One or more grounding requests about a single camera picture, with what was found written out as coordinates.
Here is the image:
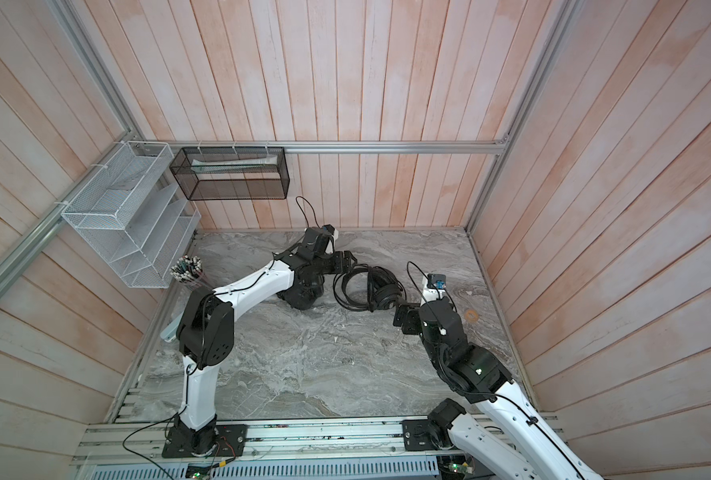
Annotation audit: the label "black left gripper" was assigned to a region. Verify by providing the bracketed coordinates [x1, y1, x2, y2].
[314, 250, 361, 275]

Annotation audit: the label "large black gaming headset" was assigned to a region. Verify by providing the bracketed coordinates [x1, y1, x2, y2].
[276, 274, 325, 311]

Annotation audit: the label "small black wired headphones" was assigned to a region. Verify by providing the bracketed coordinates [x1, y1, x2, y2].
[332, 263, 407, 312]

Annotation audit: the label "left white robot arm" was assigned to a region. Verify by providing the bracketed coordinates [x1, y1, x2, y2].
[162, 224, 355, 458]

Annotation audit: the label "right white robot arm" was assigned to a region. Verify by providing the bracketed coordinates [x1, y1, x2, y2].
[393, 297, 601, 479]

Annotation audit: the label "small brown round disc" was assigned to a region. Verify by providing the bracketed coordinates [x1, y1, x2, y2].
[465, 309, 481, 323]

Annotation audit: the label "papers in black basket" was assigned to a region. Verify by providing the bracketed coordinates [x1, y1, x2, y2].
[190, 156, 278, 174]

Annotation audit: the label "clear cup of pencils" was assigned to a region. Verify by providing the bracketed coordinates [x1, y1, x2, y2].
[169, 255, 212, 289]

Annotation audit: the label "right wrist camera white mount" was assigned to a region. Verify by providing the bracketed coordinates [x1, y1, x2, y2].
[421, 273, 447, 303]

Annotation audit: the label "black wire mesh wall basket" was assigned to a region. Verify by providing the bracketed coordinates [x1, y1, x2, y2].
[169, 146, 290, 201]

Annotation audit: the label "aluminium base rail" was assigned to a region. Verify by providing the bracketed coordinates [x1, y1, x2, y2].
[73, 415, 515, 479]

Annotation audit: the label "white wire mesh wall shelf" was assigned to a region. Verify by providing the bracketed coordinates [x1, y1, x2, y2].
[62, 141, 200, 289]

